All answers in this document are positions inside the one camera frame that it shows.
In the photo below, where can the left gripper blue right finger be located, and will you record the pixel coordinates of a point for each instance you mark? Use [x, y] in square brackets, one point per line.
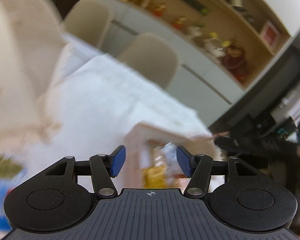
[196, 167]

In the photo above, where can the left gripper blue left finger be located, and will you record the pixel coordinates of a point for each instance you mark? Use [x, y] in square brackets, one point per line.
[103, 168]

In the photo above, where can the yellow chips bag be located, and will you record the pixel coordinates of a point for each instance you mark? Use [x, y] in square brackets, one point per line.
[154, 177]

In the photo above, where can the blue seaweed snack bag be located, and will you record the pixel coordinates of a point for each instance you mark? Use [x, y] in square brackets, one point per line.
[12, 172]

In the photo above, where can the square biscuit clear pack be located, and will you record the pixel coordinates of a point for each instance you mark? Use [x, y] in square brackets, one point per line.
[167, 155]

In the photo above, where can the pink open gift box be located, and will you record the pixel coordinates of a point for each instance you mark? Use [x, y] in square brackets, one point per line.
[151, 159]

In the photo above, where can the white knitted tablecloth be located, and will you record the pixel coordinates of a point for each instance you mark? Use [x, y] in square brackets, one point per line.
[105, 104]

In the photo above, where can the brown plush toy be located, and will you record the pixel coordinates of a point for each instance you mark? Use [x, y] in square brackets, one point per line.
[235, 61]

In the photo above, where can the red framed picture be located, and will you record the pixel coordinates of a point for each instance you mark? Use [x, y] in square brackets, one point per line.
[270, 34]

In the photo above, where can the beige chair right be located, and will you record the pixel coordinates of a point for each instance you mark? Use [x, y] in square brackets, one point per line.
[152, 57]

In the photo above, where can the beige chair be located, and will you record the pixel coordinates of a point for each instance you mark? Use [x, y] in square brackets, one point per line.
[152, 57]
[90, 21]

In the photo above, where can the white plush toy figurine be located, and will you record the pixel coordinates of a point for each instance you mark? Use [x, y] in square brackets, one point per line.
[215, 46]

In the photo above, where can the beige chair left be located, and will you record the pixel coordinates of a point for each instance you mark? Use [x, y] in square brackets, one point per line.
[90, 21]

